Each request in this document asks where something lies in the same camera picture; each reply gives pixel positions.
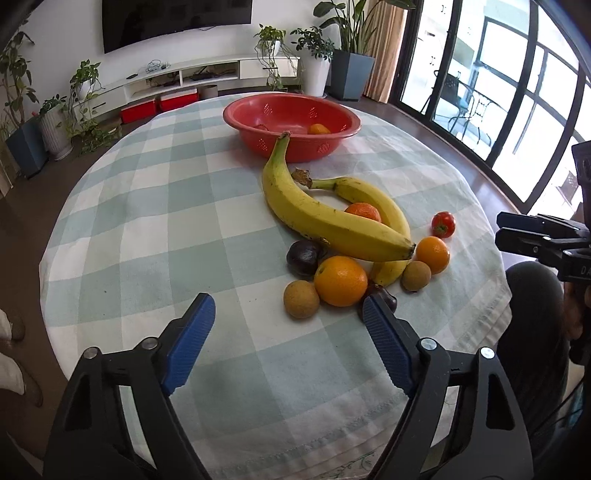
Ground outdoor metal chair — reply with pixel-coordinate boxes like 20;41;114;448
433;69;476;134

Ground white television cabinet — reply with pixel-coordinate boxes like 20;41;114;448
74;55;301;121

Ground large plant in blue-grey pot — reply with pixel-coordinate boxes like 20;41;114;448
314;0;416;102

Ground tangerine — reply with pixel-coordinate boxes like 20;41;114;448
344;202;383;224

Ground red tomato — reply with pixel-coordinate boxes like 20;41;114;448
431;211;457;239

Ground large orange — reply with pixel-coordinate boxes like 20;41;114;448
314;255;369;308

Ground tall plant in blue pot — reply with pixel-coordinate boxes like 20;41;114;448
0;32;49;180

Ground person's leg in dark trousers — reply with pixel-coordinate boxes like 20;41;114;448
498;261;573;480

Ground person's right hand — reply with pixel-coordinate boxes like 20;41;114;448
562;281;591;344

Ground brown round fruit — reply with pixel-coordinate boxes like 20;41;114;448
401;260;432;292
283;280;321;319

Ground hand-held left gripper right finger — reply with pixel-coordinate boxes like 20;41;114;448
362;294;536;480

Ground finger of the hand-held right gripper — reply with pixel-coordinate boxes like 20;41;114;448
497;211;591;239
494;228;591;270

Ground dark purple passion fruit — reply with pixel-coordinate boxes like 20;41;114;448
286;239;326;278
359;283;399;319

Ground black framed sliding glass door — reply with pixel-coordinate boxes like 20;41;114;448
388;0;591;217

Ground green white checked tablecloth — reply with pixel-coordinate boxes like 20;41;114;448
39;92;513;480

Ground red storage box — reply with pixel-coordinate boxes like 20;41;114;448
159;90;199;112
121;99;156;124

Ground leafy plant in white pot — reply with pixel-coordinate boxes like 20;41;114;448
291;27;335;97

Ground small yellow banana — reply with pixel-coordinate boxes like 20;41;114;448
292;168;413;288

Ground large yellow banana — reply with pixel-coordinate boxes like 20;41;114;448
262;131;417;263

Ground trailing pothos in white pot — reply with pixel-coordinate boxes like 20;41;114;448
68;60;122;154
254;25;297;90

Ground red plastic basin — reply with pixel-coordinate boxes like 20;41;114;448
222;92;362;163

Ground wall-mounted black television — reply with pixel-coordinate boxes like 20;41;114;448
102;0;254;54

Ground beige curtain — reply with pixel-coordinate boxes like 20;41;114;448
365;0;409;103

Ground plant in ribbed white pot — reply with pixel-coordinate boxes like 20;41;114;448
39;95;75;161

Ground outdoor metal table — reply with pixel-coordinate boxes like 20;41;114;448
462;90;496;145

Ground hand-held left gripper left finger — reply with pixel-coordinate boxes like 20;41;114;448
44;292;216;480

